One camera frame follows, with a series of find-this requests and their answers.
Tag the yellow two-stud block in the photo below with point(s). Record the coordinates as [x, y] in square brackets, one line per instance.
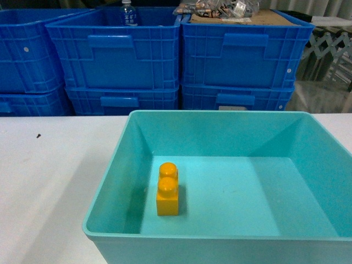
[167, 197]

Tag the blue crate bottom right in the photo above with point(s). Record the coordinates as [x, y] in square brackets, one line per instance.
[201, 97]

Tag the blue crate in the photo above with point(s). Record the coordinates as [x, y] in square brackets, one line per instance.
[201, 97]
[29, 59]
[243, 55]
[48, 104]
[117, 102]
[97, 51]

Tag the blue crate top right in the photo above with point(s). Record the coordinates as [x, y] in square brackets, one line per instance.
[243, 55]

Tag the blue crate bottom middle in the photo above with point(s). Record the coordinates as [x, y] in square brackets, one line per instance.
[117, 102]

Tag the teal plastic bin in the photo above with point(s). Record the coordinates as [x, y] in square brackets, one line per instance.
[254, 187]

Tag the blue crate top middle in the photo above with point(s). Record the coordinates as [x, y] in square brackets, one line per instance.
[97, 51]

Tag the blue crate bottom left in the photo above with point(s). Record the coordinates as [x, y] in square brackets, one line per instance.
[48, 104]

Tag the clear water bottle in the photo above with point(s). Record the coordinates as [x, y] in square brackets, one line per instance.
[128, 14]

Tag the plastic bag of parts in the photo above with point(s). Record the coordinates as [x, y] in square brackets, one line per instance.
[219, 8]

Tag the brown cardboard sheet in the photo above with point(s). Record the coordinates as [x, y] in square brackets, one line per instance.
[263, 17]

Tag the blue crate top left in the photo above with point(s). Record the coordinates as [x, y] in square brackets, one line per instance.
[29, 59]

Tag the expandable roller conveyor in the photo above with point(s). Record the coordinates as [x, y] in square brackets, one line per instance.
[327, 55]

